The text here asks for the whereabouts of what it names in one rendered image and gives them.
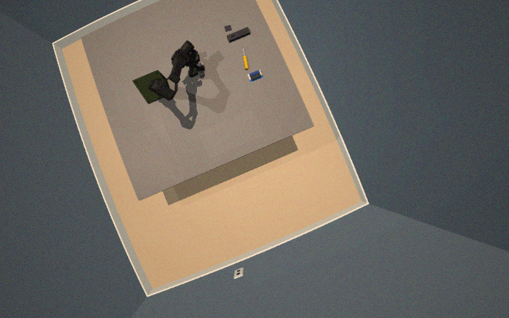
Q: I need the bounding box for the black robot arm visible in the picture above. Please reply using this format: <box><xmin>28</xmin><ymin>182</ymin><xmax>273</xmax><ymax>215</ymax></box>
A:
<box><xmin>148</xmin><ymin>40</ymin><xmax>200</xmax><ymax>101</ymax></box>

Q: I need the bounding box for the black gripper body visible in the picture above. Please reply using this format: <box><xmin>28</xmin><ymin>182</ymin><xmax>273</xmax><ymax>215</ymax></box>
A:
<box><xmin>186</xmin><ymin>59</ymin><xmax>199</xmax><ymax>78</ymax></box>

